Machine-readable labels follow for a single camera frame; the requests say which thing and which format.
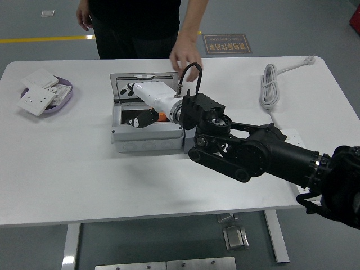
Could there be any person's right hand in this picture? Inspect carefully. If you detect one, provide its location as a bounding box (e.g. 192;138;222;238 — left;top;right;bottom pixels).
76;0;94;32

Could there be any person's left hand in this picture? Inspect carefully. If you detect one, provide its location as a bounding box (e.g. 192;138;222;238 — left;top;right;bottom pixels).
170;42;203;83

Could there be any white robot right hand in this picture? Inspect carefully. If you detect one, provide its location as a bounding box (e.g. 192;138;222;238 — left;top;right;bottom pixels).
119;80;181;129

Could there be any grey electrical box with lid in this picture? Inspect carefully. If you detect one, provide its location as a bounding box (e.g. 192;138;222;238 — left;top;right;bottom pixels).
109;71;185;153

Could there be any grey cube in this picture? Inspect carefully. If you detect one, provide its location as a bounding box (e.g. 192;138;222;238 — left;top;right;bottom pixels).
182;128;197;152

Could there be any silver metal floor box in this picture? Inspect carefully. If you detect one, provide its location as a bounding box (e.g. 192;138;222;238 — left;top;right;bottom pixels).
223;224;250;251

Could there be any brown floor sign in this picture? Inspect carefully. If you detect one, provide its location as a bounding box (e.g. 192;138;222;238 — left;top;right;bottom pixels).
202;33;253;55

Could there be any person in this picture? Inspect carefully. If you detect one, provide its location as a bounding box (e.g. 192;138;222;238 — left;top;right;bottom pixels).
88;0;186;60

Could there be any purple tray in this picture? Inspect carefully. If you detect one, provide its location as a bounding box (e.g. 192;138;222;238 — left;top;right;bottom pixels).
20;75;74;115

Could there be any white socket with printed label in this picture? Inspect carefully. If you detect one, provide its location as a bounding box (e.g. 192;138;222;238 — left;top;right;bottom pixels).
46;83;73;107

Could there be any red object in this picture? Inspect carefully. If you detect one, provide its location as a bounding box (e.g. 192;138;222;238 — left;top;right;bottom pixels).
348;5;360;29

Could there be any white table leg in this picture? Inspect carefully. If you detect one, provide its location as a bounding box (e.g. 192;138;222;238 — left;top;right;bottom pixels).
264;209;290;264
61;223;82;270

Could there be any white switch plate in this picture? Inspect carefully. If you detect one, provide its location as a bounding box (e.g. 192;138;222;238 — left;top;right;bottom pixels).
20;67;60;90

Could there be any white power cord with plug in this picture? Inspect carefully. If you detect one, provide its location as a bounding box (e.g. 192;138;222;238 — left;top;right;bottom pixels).
259;55;317;132

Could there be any white wall socket plate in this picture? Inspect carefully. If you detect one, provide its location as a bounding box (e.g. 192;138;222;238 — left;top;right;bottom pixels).
16;85;56;117

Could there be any small metal floor bracket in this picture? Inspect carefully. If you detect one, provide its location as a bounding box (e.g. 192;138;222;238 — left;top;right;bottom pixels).
216;213;240;224

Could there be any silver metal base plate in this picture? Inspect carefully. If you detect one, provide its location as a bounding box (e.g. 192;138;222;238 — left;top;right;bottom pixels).
94;256;237;270

